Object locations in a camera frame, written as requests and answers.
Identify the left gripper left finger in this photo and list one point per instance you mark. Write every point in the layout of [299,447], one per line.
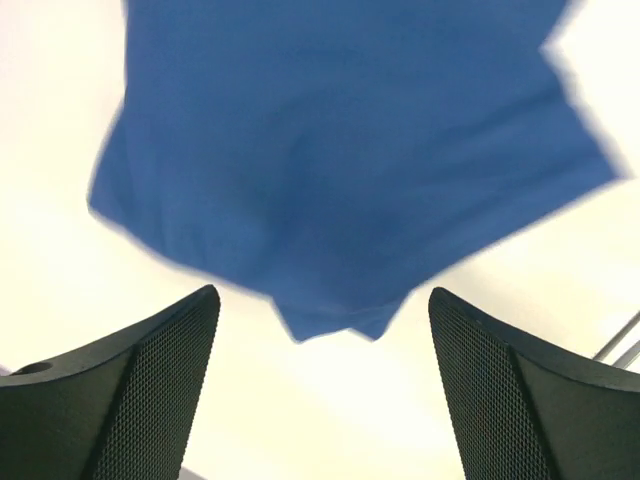
[121,407]

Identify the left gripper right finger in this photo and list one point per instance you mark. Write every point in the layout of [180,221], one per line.
[524,408]

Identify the blue surgical drape cloth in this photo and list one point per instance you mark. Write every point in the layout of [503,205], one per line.
[335,155]

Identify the aluminium front rail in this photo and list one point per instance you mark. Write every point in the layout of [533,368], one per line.
[622,349]

